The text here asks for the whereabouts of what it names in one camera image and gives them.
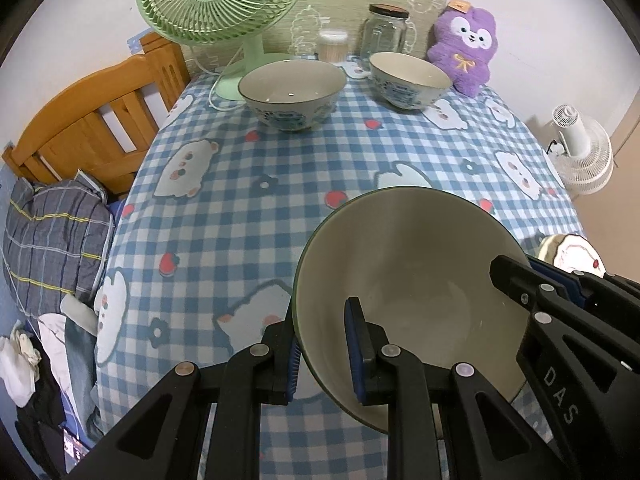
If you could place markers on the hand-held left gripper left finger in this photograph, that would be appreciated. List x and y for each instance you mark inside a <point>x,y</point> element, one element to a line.
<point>294,365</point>

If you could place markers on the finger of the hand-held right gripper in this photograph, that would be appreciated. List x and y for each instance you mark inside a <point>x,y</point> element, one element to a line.
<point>515,277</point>
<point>615,290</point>

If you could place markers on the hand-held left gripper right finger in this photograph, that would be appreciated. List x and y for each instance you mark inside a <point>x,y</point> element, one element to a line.
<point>354,345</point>

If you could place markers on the green-rimmed ceramic bowl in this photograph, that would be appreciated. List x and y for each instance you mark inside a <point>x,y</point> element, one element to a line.
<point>425,270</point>

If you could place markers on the blue patterned ceramic bowl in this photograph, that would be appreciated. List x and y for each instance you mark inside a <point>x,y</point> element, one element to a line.
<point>290,85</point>
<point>410,72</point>

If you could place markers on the white floor fan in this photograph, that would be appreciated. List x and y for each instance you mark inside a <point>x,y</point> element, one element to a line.
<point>580,145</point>

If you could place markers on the blue checked tablecloth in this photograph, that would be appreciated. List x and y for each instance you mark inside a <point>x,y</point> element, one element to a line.
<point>280,160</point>

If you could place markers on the blue jeans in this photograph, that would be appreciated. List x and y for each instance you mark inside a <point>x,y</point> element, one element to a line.
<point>80,360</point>

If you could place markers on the purple plush toy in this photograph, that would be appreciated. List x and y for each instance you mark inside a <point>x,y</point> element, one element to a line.
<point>462,60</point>

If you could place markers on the white garment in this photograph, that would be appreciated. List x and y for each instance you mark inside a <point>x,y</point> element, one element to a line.
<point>52,330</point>

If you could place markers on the dark clothes pile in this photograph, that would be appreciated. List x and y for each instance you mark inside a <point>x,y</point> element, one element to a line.
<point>40,425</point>

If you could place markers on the grey plaid pillow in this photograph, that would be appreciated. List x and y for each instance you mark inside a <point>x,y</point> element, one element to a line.
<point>50,245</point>

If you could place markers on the glass jar with dark lid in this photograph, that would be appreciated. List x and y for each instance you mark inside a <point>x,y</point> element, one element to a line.
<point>382,35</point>

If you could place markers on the crumpled white cloth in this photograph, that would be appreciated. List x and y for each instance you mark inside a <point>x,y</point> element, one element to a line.
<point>17,370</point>

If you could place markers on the clear toothpick container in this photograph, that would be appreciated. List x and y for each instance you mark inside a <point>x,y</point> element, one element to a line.
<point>333,47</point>

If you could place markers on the green desk fan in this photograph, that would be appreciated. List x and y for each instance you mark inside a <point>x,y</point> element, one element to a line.
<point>220,0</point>

